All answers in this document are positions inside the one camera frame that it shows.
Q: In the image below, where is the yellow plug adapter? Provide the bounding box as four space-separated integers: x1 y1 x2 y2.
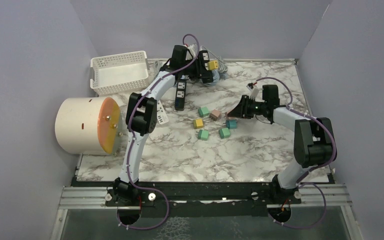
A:
205 60 219 71
192 118 204 129

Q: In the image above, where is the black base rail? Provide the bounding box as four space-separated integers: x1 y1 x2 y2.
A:
71 177 302 220

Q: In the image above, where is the pink plug adapter round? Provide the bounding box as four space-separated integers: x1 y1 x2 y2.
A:
209 109 222 121

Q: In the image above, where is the white power strip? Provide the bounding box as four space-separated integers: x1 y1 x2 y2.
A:
157 101 169 125

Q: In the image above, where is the black power strip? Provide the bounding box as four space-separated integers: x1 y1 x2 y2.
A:
197 50 214 84
174 79 187 111

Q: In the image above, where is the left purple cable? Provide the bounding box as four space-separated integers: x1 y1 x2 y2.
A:
117 33 201 232

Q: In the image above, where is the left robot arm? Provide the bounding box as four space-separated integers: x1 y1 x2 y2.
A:
112 45 213 206

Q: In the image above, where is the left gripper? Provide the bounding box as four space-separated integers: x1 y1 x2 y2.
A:
179 55 210 80

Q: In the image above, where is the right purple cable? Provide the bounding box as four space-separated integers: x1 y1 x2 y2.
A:
246 77 338 230

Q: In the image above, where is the coiled blue cable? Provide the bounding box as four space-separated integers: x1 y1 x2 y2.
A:
205 62 229 88

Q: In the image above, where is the cream cylinder container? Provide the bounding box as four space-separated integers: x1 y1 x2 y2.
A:
54 96 123 155

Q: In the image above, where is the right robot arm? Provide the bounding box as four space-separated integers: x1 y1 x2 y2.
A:
227 84 337 204

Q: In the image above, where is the purple cable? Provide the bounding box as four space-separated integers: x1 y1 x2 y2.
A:
246 77 338 230
117 33 201 232

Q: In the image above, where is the grey cable right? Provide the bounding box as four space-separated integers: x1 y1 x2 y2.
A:
200 45 224 64

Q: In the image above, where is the green plug adapter white strip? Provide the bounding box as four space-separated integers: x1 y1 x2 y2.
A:
197 129 210 141

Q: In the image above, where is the teal plug adapter round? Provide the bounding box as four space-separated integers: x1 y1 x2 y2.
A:
225 119 238 129

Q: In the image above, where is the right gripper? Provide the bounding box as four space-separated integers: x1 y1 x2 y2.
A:
228 94 267 120

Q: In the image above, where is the grey cable left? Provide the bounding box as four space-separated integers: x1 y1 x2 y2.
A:
152 59 166 79

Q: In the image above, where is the white plastic basket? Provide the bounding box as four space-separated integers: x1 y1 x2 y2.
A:
89 50 149 96

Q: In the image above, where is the grey cable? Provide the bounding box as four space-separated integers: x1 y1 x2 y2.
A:
152 59 166 79
200 45 224 64

